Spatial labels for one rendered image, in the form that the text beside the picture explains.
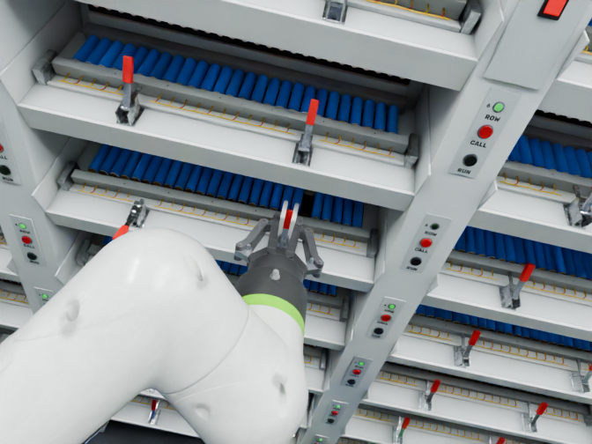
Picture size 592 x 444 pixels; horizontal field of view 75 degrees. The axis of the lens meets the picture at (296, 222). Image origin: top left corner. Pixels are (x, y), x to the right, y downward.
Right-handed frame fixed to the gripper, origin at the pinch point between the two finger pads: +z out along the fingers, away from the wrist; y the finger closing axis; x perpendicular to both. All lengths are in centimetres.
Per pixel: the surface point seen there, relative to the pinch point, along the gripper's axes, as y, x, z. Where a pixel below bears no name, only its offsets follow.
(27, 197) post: -44.9, -6.3, -1.9
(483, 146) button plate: 23.6, 20.3, -5.8
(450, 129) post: 18.6, 21.5, -5.8
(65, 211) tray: -39.1, -8.2, -0.8
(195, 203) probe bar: -17.4, -3.4, 4.0
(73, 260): -42.4, -23.9, 4.9
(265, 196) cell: -5.2, -1.0, 8.4
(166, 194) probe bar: -22.9, -2.9, 4.0
